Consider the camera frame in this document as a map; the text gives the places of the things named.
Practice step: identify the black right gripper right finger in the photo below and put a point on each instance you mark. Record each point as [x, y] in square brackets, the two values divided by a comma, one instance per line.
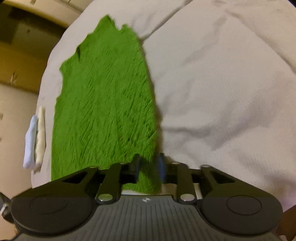
[225, 202]

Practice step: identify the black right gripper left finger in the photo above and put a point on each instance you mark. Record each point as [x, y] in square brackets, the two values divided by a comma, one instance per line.
[65, 204]

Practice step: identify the green knitted sweater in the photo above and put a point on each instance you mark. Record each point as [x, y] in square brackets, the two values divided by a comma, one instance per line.
[106, 113]

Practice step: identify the folded light blue garment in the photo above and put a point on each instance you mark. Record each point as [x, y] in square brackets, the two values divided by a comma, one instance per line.
[30, 139]

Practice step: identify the folded cream white garment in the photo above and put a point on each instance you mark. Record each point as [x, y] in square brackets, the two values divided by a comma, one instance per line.
[40, 140]

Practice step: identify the white bed duvet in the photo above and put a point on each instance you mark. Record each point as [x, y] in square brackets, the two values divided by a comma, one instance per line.
[224, 79]

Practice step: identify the brown wooden door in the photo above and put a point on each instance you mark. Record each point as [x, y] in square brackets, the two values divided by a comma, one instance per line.
[21, 70]

